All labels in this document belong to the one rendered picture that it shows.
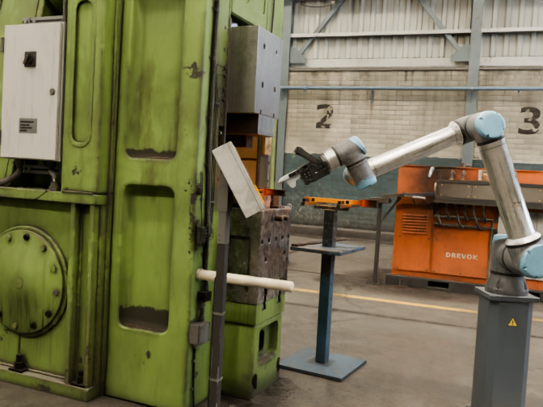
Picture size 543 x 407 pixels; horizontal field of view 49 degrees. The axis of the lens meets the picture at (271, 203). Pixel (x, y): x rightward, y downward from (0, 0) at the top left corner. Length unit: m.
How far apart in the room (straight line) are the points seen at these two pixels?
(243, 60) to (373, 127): 7.79
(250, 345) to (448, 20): 8.62
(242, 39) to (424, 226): 3.87
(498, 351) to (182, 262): 1.47
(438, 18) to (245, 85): 8.23
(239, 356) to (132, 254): 0.70
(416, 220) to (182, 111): 4.03
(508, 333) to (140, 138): 1.89
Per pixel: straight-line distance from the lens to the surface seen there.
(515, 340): 2.97
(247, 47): 2.87
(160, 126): 2.80
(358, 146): 2.48
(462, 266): 6.33
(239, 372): 2.98
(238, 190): 2.21
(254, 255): 2.82
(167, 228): 2.77
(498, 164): 2.68
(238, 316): 2.90
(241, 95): 2.84
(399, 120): 10.49
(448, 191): 6.14
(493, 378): 2.98
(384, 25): 10.94
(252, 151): 3.23
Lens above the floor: 1.10
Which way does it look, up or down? 3 degrees down
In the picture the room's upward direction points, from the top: 3 degrees clockwise
